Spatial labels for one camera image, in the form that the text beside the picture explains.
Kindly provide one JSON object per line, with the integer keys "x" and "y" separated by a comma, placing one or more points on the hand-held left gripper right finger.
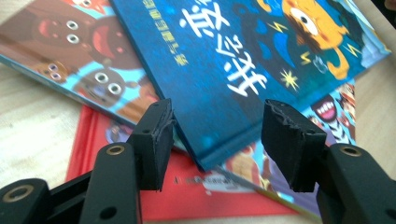
{"x": 295, "y": 149}

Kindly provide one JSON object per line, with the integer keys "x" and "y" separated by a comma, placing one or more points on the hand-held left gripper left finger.
{"x": 154, "y": 146}

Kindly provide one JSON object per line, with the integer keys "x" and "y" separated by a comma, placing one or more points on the red hardcover book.
{"x": 193, "y": 199}

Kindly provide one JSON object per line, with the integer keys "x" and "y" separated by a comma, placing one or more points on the dark blue monster picture book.
{"x": 202, "y": 77}

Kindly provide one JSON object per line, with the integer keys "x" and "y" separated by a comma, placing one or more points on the light blue animal crowd book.
{"x": 77, "y": 62}

